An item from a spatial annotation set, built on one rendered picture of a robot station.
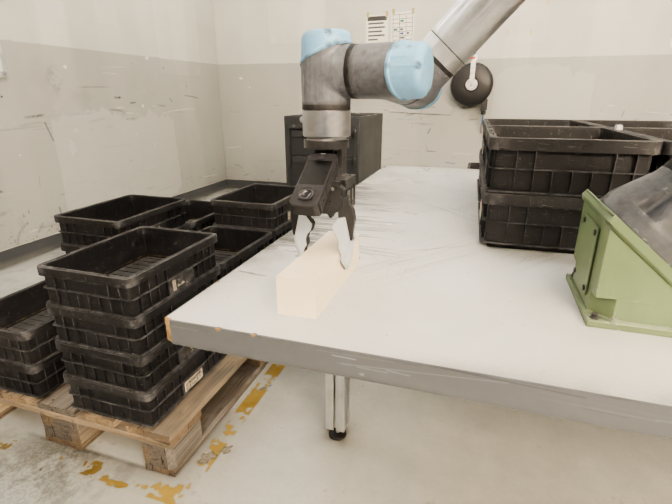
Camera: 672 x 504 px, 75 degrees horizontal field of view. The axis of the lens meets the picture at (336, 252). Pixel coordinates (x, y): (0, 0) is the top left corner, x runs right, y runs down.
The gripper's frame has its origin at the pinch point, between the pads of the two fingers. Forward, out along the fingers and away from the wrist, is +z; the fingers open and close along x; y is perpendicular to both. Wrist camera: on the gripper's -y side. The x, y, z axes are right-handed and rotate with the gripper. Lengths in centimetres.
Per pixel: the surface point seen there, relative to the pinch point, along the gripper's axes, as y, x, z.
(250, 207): 91, 64, 16
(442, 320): -6.6, -20.6, 4.3
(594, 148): 29, -43, -17
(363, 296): -2.3, -7.7, 4.3
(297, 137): 178, 79, -4
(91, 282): 11, 65, 17
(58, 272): 11, 75, 15
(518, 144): 28.5, -30.2, -17.5
